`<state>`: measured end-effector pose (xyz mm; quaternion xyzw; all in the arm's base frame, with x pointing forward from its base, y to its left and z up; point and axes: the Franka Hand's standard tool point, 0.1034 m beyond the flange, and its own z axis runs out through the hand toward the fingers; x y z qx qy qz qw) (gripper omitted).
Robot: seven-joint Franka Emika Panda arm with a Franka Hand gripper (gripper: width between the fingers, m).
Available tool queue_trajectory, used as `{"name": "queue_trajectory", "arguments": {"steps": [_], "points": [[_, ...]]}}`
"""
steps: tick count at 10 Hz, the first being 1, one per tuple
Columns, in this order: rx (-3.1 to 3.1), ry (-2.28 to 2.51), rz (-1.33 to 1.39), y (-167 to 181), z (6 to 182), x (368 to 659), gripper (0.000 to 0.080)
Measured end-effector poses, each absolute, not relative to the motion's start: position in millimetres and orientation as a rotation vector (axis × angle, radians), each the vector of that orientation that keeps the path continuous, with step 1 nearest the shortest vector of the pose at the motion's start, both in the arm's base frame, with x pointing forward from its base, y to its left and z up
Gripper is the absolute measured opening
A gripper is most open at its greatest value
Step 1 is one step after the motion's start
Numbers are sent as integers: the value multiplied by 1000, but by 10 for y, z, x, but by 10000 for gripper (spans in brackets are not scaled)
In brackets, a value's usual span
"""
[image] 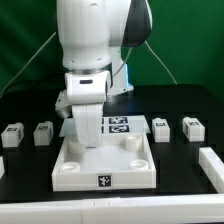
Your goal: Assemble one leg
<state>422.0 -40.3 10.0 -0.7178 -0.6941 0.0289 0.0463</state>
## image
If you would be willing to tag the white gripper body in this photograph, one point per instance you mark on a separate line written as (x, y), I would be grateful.
(83, 99)

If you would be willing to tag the white square tabletop part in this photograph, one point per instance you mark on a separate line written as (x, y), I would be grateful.
(121, 161)

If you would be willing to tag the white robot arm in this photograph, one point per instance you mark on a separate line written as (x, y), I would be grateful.
(92, 33)

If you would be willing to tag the white sheet with markers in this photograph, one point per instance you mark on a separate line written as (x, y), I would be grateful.
(111, 125)

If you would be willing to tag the green backdrop curtain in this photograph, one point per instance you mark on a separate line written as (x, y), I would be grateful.
(186, 45)

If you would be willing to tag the white block left edge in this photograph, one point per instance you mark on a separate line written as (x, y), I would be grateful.
(2, 169)

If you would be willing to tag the white right obstacle wall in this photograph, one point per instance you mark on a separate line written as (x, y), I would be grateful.
(213, 167)

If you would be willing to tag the white front rail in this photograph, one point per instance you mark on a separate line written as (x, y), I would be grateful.
(185, 209)

